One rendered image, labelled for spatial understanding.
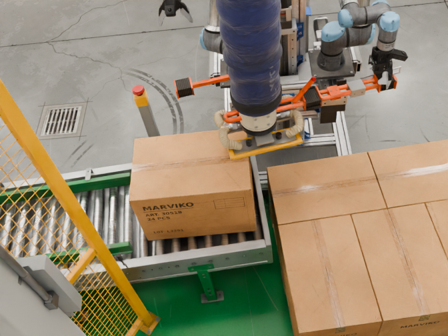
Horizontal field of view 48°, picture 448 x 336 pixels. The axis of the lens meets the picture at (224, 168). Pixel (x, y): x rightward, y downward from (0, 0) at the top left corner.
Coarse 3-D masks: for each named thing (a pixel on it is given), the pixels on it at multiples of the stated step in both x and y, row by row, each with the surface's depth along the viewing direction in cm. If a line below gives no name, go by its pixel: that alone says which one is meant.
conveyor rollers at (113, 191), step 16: (80, 192) 306; (96, 192) 303; (112, 192) 302; (128, 192) 301; (0, 208) 307; (96, 208) 296; (112, 208) 295; (128, 208) 294; (256, 208) 284; (48, 224) 294; (64, 224) 292; (96, 224) 290; (112, 224) 288; (128, 224) 287; (256, 224) 277; (16, 240) 290; (32, 240) 288; (80, 240) 284; (112, 240) 282; (128, 240) 281; (144, 240) 280; (160, 240) 279; (176, 240) 277; (192, 240) 276; (208, 240) 275; (224, 240) 274; (240, 240) 273; (128, 256) 275; (144, 256) 274
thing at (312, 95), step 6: (300, 90) 232; (312, 90) 233; (318, 90) 231; (306, 96) 231; (312, 96) 230; (318, 96) 230; (306, 102) 229; (312, 102) 227; (318, 102) 228; (306, 108) 230; (312, 108) 230; (318, 108) 231
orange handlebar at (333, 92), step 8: (208, 80) 245; (216, 80) 245; (224, 80) 246; (368, 80) 234; (328, 88) 233; (336, 88) 232; (344, 88) 233; (368, 88) 231; (376, 88) 232; (328, 96) 230; (336, 96) 230; (296, 104) 230; (232, 112) 231; (224, 120) 230; (232, 120) 228; (240, 120) 229
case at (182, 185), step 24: (144, 144) 268; (168, 144) 266; (192, 144) 264; (216, 144) 262; (144, 168) 258; (168, 168) 257; (192, 168) 255; (216, 168) 253; (240, 168) 251; (144, 192) 249; (168, 192) 248; (192, 192) 246; (216, 192) 244; (240, 192) 245; (144, 216) 259; (168, 216) 260; (192, 216) 261; (216, 216) 261; (240, 216) 262
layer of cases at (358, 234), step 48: (432, 144) 296; (288, 192) 288; (336, 192) 284; (384, 192) 281; (432, 192) 277; (288, 240) 270; (336, 240) 267; (384, 240) 263; (432, 240) 260; (288, 288) 269; (336, 288) 251; (384, 288) 248; (432, 288) 245
